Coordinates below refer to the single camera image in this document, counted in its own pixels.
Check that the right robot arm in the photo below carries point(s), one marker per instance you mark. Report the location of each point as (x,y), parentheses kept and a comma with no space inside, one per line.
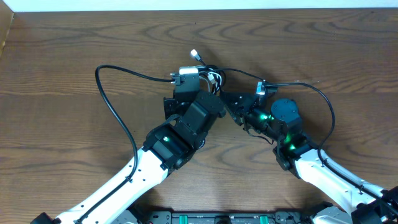
(362,201)

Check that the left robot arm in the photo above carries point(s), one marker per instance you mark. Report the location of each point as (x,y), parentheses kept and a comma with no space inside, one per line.
(190,114)

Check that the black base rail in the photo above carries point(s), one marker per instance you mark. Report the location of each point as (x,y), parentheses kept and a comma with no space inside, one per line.
(323,213)

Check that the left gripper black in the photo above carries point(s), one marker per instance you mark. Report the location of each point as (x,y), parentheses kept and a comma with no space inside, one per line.
(170,106)

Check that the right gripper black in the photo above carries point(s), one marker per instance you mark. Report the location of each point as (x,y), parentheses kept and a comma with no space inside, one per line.
(241,109)

